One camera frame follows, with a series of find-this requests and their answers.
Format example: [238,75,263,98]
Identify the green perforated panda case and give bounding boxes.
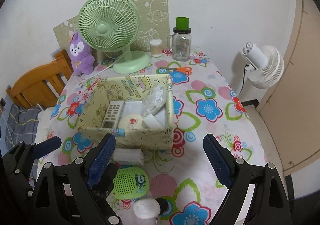
[111,166,150,200]

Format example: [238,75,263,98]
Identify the white charger adapter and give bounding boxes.
[112,149,144,166]

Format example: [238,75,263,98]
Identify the white oval earbuds case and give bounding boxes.
[133,198,161,220]

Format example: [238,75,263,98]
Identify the white remote control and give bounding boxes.
[101,100,125,129]

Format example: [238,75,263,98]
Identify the round cartoon pocket mirror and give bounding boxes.
[117,114,143,130]

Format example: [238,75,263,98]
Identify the clear box of floss picks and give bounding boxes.
[142,83,167,117]

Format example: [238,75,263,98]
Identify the small white charger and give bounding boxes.
[143,114,163,129]

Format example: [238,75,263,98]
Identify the plaid blue bedding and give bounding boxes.
[0,99,42,161]

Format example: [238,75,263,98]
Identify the wooden chair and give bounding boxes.
[6,49,73,109]

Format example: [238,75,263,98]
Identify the yellow cartoon storage box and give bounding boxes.
[78,74,174,150]

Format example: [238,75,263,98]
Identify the beige door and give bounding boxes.
[259,0,319,176]

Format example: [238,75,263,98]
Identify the purple plush toy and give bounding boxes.
[69,31,95,76]

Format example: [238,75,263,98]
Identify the floral tablecloth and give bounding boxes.
[36,51,266,224]

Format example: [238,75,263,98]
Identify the white standing fan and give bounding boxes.
[239,42,285,101]

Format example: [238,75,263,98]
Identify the cotton swab container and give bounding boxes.
[149,39,162,57]

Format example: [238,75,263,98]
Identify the green desk fan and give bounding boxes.
[78,0,151,74]

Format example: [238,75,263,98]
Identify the glass mason jar mug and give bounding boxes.
[167,27,191,62]

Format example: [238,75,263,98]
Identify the green plastic cup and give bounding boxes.
[176,17,189,31]

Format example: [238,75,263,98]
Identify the orange handled scissors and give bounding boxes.
[160,67,193,75]

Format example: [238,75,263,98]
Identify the black fan power cable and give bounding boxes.
[238,64,251,98]

